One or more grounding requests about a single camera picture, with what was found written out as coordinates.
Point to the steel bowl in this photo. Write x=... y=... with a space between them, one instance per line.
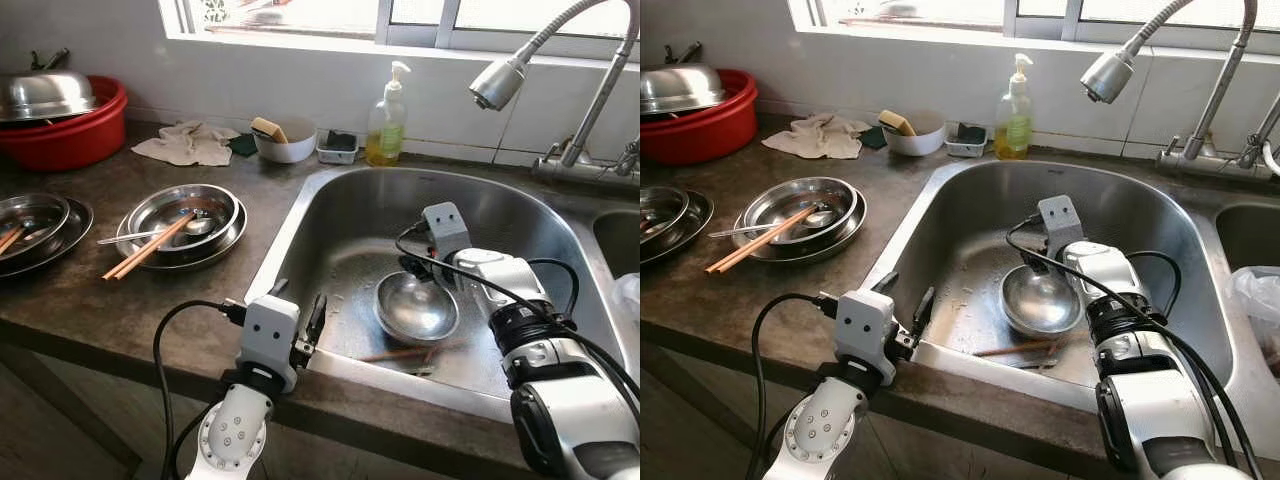
x=35 y=215
x=662 y=208
x=1040 y=305
x=415 y=310

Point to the wooden chopstick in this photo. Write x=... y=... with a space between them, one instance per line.
x=750 y=243
x=760 y=246
x=150 y=253
x=8 y=240
x=1010 y=349
x=140 y=249
x=395 y=353

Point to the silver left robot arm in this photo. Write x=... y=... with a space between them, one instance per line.
x=825 y=435
x=235 y=440

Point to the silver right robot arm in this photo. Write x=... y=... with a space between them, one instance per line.
x=1160 y=400
x=575 y=420

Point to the steel plate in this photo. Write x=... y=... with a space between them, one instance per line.
x=228 y=250
x=848 y=240
x=702 y=225
x=82 y=235

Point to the stainless steel sink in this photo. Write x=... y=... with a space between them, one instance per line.
x=950 y=240
x=330 y=250

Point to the small clear plastic tray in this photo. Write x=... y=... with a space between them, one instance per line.
x=335 y=158
x=965 y=152

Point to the dish soap pump bottle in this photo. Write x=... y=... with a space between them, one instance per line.
x=1014 y=125
x=385 y=130

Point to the dark sponge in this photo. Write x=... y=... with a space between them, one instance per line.
x=969 y=134
x=341 y=141

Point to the shallow steel dish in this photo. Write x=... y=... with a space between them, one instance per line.
x=780 y=197
x=160 y=205

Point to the white bowl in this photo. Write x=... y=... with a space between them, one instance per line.
x=292 y=150
x=922 y=143

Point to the dark green scouring pad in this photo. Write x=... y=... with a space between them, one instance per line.
x=243 y=146
x=873 y=138

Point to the steel spoon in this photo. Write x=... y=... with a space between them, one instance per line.
x=125 y=237
x=735 y=232

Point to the beige cloth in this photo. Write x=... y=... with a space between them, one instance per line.
x=815 y=138
x=185 y=145

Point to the yellow sponge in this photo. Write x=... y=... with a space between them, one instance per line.
x=896 y=121
x=268 y=128

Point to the steel gooseneck faucet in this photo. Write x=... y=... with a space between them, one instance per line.
x=498 y=82
x=1107 y=77

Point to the clear plastic bag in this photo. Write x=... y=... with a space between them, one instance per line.
x=628 y=292
x=1255 y=300

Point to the slim steel tap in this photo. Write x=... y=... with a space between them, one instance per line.
x=628 y=160
x=1258 y=140

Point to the red plastic basin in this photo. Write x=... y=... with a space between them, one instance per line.
x=710 y=140
x=70 y=145

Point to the steel domed cover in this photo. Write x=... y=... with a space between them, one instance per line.
x=45 y=95
x=680 y=88

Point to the light grey right wrist camera mount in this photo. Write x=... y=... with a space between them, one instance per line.
x=1060 y=218
x=445 y=228

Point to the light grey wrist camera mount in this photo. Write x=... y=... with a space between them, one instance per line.
x=445 y=228
x=863 y=328
x=1060 y=218
x=270 y=335

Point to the light grey left wrist camera mount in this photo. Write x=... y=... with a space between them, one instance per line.
x=270 y=335
x=863 y=328

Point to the aluminium window frame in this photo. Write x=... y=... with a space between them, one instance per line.
x=1040 y=32
x=420 y=38

